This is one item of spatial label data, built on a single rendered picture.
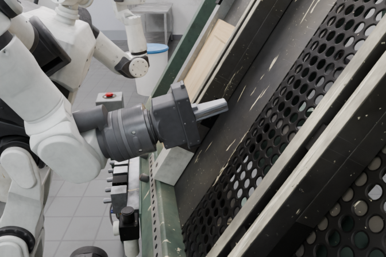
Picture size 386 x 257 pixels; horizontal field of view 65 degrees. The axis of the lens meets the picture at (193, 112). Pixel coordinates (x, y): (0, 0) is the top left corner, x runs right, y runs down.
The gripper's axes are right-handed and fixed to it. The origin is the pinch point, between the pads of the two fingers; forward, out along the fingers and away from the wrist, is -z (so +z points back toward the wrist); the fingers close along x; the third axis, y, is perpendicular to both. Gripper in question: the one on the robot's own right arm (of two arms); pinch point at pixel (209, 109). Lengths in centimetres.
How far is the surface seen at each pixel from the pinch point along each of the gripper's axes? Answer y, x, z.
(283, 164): -15.3, -3.8, -6.2
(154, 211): 15.6, -32.1, 19.0
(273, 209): -18.8, -7.3, -2.8
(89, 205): 127, -107, 83
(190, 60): 69, -11, -5
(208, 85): 26.3, -6.0, -4.0
